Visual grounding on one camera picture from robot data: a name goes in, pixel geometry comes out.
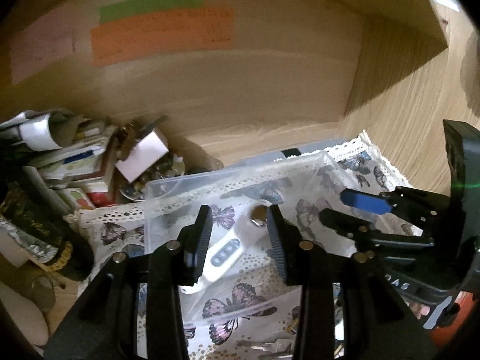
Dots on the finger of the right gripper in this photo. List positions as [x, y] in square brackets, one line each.
[344, 224]
[365, 201]

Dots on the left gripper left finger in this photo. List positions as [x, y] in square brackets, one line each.
[194, 240]

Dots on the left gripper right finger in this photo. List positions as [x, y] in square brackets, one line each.
[285, 239]

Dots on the white handheld thermometer device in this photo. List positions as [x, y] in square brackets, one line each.
[246, 232]

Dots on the clear plastic storage box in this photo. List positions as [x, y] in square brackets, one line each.
[239, 277]

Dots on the butterfly print lace tablecloth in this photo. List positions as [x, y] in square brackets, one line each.
[121, 228]

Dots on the small pink white box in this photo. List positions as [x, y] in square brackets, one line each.
[152, 147]

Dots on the metal keys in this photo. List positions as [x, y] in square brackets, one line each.
[281, 348]

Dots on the dark wine bottle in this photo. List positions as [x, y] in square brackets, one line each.
[28, 219]

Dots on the orange sticky note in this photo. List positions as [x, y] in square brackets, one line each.
[160, 32]

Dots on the green sticky note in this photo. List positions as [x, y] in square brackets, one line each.
[127, 8]

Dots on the pink sticky note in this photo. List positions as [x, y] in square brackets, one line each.
[47, 40]

